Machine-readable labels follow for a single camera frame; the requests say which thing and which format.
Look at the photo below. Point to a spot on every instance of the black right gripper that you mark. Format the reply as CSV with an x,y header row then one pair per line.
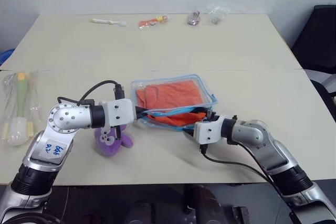
x,y
211,117

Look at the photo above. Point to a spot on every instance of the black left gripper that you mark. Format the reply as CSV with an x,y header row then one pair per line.
x,y
138,111

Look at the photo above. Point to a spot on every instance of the orange cloth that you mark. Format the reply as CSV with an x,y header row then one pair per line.
x,y
173,94

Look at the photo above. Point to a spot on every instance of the clear pouch with orange cloth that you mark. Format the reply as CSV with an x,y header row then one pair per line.
x,y
204,87

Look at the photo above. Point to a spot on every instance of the purple bunny plush toy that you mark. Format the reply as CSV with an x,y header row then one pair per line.
x,y
110,145

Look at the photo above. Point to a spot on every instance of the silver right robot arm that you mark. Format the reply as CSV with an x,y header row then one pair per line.
x,y
260,140

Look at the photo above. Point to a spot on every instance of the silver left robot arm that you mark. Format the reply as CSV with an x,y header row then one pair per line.
x,y
65,119

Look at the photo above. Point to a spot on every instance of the dark rounded shape under table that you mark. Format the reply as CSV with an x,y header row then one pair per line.
x,y
204,200

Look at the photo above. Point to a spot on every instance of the orange toy in clear packet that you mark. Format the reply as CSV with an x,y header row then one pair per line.
x,y
149,22

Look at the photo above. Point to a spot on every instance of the white toothbrush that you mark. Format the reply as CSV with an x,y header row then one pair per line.
x,y
105,21

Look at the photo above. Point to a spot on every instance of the brown item in clear packet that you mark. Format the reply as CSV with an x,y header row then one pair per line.
x,y
193,19

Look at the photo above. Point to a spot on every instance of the clear packet with small item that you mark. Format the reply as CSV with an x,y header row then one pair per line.
x,y
215,18

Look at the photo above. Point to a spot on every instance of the grey chair with black armrest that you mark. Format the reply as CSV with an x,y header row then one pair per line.
x,y
325,90

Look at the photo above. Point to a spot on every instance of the blue plastic basin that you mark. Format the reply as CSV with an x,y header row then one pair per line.
x,y
5,56

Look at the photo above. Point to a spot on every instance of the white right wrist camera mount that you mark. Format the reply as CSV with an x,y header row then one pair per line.
x,y
208,130

